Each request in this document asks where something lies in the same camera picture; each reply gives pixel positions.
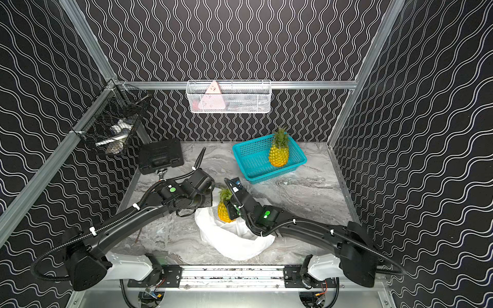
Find pineapple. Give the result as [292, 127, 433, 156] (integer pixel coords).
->
[218, 188, 234, 223]
[268, 127, 290, 168]

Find white plastic bag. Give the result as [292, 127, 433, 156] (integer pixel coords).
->
[195, 207, 275, 261]

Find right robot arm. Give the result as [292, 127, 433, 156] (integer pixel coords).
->
[224, 178, 407, 287]

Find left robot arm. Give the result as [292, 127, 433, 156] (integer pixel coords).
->
[30, 168, 215, 291]

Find teal plastic basket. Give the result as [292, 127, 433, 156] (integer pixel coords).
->
[232, 133, 308, 184]

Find black tool case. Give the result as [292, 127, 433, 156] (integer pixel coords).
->
[138, 138, 184, 175]

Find yellow black screwdriver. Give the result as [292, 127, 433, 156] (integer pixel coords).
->
[134, 228, 143, 244]

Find pink triangle card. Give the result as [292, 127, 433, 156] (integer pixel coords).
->
[197, 80, 226, 111]

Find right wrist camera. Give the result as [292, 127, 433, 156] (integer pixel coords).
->
[230, 177, 243, 193]

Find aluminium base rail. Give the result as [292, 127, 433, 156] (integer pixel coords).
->
[76, 264, 386, 291]

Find clear wall basket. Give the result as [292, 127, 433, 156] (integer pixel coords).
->
[186, 80, 272, 114]

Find items in wire basket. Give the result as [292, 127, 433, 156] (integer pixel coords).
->
[95, 119, 134, 155]

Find black wire basket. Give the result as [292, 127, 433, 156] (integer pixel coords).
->
[74, 85, 151, 156]

